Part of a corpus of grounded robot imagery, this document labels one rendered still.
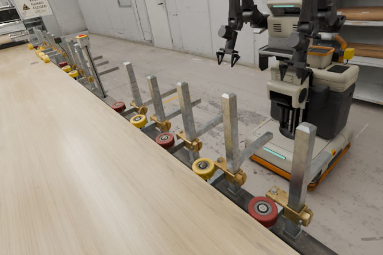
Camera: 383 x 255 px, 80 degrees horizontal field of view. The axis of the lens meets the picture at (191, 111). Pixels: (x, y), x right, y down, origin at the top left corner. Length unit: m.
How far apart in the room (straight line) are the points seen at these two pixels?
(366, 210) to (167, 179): 1.50
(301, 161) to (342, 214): 1.30
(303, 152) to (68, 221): 0.71
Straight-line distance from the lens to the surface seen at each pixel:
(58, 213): 0.91
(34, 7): 5.01
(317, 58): 1.83
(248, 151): 1.02
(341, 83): 1.78
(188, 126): 0.99
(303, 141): 0.62
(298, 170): 0.69
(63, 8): 11.58
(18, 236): 0.93
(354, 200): 2.05
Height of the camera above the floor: 1.49
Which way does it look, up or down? 30 degrees down
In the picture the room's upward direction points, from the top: 9 degrees counter-clockwise
